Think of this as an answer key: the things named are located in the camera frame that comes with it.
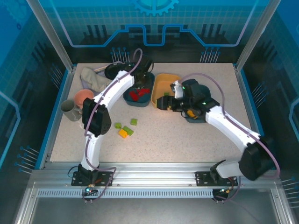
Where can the red long lego brick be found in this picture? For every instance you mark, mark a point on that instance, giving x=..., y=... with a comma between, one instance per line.
x=133, y=95
x=146, y=90

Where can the red square lego brick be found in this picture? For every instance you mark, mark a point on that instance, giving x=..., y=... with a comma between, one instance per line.
x=140, y=93

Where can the yellow square lego brick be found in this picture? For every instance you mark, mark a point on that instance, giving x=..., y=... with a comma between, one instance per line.
x=123, y=133
x=191, y=113

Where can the yellow rectangular container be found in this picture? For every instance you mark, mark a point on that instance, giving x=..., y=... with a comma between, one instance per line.
x=163, y=81

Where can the dark teal rectangular container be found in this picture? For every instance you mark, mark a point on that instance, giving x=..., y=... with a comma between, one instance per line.
x=195, y=121
x=137, y=104

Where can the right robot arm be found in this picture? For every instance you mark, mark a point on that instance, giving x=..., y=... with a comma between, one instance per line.
x=229, y=126

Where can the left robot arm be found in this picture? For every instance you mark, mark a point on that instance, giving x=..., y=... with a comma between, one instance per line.
x=112, y=89

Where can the black round pan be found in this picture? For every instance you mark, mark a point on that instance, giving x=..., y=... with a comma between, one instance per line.
x=111, y=71

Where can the green long lego brick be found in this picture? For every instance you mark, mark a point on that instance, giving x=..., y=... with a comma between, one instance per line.
x=128, y=130

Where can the beige cloth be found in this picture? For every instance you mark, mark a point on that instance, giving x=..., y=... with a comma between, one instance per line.
x=93, y=78

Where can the lavender tray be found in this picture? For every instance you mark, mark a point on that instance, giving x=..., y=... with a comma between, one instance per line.
x=82, y=81

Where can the pink bowl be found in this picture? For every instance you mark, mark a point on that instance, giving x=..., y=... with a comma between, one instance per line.
x=81, y=98

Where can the gray mug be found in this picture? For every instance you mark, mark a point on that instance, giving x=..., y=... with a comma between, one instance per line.
x=70, y=112

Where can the power connector with lit LED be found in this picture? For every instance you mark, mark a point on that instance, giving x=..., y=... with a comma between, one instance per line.
x=88, y=190
x=225, y=191

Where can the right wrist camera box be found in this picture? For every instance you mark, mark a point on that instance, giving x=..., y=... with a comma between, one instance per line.
x=177, y=91

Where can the blue table side rail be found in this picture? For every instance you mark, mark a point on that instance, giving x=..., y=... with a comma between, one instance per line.
x=61, y=93
x=248, y=93

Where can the aluminium front rail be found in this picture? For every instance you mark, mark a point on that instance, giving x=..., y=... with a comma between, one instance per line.
x=151, y=177

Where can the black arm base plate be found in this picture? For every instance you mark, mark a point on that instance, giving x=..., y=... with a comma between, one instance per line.
x=105, y=179
x=203, y=179

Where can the aluminium frame post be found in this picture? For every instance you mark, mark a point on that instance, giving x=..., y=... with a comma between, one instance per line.
x=51, y=35
x=254, y=35

